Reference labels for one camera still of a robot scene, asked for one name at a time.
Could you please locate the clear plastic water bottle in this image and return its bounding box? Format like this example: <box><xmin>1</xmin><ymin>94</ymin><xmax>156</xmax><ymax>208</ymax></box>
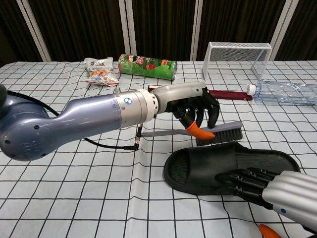
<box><xmin>246</xmin><ymin>80</ymin><xmax>317</xmax><ymax>106</ymax></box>

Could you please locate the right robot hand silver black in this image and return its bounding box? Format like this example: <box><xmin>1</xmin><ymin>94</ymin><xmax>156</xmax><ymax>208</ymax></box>
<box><xmin>214</xmin><ymin>167</ymin><xmax>317</xmax><ymax>238</ymax></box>

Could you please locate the black rubber slipper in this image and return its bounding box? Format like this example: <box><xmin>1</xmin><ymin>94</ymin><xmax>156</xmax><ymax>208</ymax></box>
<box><xmin>163</xmin><ymin>141</ymin><xmax>302</xmax><ymax>196</ymax></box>

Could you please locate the green chips can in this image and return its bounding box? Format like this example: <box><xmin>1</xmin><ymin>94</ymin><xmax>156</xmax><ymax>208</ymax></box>
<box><xmin>118</xmin><ymin>54</ymin><xmax>178</xmax><ymax>82</ymax></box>

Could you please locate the dark red folded fan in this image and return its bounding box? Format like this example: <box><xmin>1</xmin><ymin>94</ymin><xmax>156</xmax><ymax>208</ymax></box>
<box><xmin>148</xmin><ymin>84</ymin><xmax>253</xmax><ymax>102</ymax></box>

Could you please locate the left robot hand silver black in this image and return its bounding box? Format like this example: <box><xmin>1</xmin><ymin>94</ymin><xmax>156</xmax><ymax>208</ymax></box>
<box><xmin>151</xmin><ymin>81</ymin><xmax>220</xmax><ymax>141</ymax></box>

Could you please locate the grey scrubbing brush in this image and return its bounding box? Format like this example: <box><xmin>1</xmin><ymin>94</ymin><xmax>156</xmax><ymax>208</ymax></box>
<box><xmin>141</xmin><ymin>121</ymin><xmax>245</xmax><ymax>147</ymax></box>

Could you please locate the white snack bag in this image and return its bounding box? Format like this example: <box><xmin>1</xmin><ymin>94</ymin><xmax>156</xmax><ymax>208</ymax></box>
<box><xmin>84</xmin><ymin>57</ymin><xmax>120</xmax><ymax>87</ymax></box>

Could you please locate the black folding screen white frame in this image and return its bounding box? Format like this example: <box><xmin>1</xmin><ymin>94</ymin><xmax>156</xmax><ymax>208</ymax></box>
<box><xmin>0</xmin><ymin>0</ymin><xmax>317</xmax><ymax>62</ymax></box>

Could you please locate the white black checkered tablecloth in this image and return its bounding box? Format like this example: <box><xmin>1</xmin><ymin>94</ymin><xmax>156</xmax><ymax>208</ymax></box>
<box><xmin>0</xmin><ymin>59</ymin><xmax>317</xmax><ymax>238</ymax></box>

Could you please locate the white mesh wire rack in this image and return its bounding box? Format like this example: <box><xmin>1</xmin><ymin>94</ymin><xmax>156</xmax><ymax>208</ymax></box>
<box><xmin>202</xmin><ymin>41</ymin><xmax>272</xmax><ymax>81</ymax></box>

